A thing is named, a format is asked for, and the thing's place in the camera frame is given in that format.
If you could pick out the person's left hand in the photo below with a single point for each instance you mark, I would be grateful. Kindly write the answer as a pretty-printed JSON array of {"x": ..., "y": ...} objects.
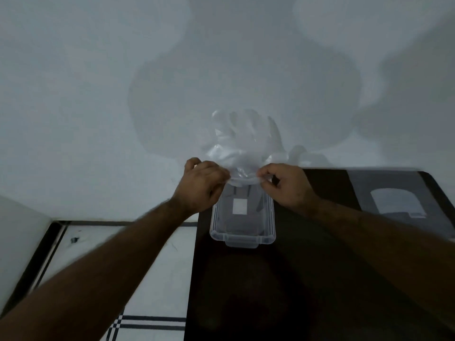
[{"x": 199, "y": 188}]

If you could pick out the person's right hand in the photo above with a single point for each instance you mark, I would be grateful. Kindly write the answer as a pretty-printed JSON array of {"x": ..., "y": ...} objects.
[{"x": 291, "y": 188}]

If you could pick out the person's left thumb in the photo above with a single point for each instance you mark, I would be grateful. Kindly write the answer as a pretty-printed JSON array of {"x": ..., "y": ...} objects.
[{"x": 192, "y": 164}]

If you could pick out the person's right thumb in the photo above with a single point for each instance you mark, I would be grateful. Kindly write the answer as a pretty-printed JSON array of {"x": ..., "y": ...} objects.
[{"x": 263, "y": 184}]

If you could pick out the clear disposable plastic glove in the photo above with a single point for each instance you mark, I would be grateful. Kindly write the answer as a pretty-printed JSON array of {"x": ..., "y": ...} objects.
[{"x": 245, "y": 145}]

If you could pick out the person's right forearm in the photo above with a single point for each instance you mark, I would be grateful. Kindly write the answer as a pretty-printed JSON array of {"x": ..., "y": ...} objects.
[{"x": 384, "y": 252}]

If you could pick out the person's left forearm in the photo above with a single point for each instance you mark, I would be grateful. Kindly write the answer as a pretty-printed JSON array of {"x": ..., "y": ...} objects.
[{"x": 96, "y": 273}]

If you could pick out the clear plastic storage box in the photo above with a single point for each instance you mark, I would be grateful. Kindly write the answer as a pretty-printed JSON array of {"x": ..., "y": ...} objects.
[{"x": 243, "y": 216}]

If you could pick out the dark wooden table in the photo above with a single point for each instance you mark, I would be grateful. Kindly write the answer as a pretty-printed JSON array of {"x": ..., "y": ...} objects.
[{"x": 320, "y": 266}]

